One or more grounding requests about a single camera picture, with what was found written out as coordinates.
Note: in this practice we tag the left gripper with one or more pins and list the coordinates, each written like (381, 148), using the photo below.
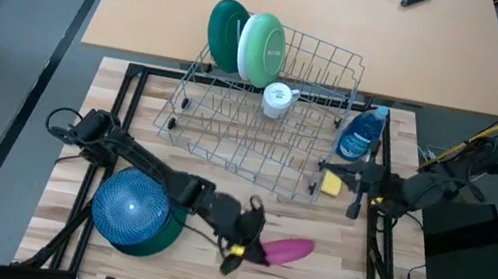
(228, 217)

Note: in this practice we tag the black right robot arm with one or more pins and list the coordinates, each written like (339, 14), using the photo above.
(428, 187)

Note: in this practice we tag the magenta plate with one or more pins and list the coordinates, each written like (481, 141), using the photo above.
(288, 251)

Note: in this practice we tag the black aluminium table frame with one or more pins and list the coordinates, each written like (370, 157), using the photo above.
(84, 244)

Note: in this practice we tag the purple plate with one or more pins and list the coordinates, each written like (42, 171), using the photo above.
(128, 210)

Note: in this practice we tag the light wooden desk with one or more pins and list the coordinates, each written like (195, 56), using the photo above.
(175, 5)

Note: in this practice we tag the dark green plate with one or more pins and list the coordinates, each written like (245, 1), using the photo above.
(166, 239)
(223, 34)

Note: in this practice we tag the blue dish soap bottle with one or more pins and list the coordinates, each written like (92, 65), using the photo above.
(361, 133)

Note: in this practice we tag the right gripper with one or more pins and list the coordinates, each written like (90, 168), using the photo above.
(374, 178)

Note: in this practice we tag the white mug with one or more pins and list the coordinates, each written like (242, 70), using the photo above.
(277, 98)

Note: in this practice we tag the light green plate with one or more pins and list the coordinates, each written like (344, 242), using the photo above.
(264, 51)

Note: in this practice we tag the yellow sponge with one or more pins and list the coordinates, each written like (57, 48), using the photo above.
(331, 185)

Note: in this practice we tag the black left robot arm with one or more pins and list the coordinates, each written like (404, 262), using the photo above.
(144, 162)

